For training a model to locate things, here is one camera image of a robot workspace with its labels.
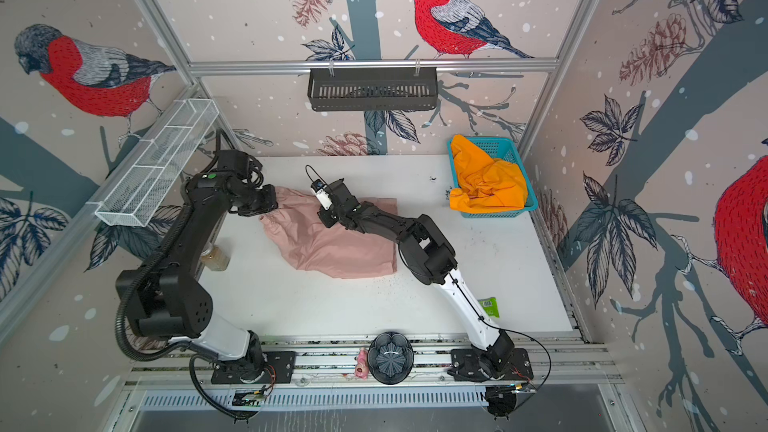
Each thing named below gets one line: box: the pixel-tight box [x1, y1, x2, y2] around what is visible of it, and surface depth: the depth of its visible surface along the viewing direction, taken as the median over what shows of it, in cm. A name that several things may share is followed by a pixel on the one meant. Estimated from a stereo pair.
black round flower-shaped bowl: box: [368, 332, 415, 385], surface depth 74 cm
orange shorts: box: [450, 135, 528, 214], surface depth 105 cm
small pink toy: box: [355, 347, 369, 381], surface depth 73 cm
